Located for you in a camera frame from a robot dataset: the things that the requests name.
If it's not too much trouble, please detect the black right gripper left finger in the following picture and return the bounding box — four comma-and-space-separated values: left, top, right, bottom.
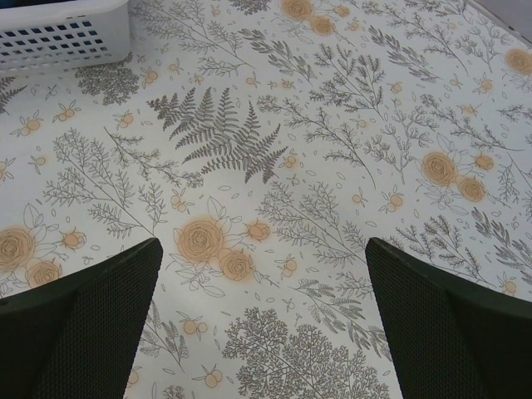
1, 238, 162, 399

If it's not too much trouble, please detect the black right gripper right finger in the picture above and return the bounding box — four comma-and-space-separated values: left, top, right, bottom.
365, 238, 531, 398

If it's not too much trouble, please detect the floral patterned tablecloth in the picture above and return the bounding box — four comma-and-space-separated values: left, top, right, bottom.
1, 1, 531, 398

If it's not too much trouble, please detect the white plastic basket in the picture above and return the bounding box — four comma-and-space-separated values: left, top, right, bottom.
1, 0, 131, 77

